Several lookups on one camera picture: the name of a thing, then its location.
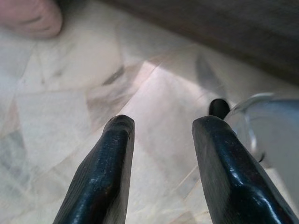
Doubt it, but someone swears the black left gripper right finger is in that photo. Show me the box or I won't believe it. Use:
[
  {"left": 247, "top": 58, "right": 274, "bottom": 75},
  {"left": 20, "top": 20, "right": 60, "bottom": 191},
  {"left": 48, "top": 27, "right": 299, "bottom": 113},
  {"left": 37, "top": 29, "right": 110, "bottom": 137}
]
[{"left": 191, "top": 116, "right": 299, "bottom": 224}]

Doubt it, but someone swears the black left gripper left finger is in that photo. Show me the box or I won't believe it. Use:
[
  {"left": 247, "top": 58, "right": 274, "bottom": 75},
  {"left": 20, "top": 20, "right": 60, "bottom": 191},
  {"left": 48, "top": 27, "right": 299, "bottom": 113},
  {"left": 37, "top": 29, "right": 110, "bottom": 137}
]
[{"left": 52, "top": 114, "right": 135, "bottom": 224}]

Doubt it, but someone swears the pink velvet pillow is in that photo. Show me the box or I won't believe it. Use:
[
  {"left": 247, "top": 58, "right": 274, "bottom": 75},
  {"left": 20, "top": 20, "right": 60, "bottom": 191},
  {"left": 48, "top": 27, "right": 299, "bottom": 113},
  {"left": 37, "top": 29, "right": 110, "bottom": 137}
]
[{"left": 0, "top": 0, "right": 63, "bottom": 40}]

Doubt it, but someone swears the dark brown fabric sofa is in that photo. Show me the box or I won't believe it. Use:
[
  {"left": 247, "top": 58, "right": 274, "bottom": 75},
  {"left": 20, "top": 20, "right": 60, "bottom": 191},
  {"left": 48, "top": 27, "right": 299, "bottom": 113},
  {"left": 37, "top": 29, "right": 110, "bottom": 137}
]
[{"left": 98, "top": 0, "right": 299, "bottom": 87}]

